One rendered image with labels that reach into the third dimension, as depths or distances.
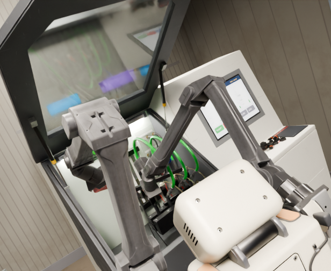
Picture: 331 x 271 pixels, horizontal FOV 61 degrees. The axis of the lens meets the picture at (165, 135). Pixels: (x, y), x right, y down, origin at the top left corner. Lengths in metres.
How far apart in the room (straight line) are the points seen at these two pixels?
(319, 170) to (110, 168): 1.61
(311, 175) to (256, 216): 1.32
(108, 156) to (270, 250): 0.37
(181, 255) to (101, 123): 0.89
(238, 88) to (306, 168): 0.63
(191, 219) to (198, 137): 1.06
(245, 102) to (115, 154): 1.44
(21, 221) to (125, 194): 3.06
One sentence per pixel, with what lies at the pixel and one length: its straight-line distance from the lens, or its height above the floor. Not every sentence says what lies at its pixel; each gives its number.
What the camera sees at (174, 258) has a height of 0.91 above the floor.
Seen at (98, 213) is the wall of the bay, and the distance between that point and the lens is 1.68.
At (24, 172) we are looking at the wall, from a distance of 3.47.
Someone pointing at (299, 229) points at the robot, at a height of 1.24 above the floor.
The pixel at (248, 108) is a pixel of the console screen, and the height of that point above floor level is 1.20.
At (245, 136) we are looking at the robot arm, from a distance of 0.88.
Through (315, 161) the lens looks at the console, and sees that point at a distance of 1.95.
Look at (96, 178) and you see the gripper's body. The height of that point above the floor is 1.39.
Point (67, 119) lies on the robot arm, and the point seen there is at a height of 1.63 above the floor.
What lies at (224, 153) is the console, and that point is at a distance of 1.70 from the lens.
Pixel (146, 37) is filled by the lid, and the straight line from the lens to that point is 1.25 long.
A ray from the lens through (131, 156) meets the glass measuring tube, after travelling 1.67.
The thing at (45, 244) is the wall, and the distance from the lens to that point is 3.70.
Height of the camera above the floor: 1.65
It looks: 13 degrees down
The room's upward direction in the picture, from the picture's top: 23 degrees counter-clockwise
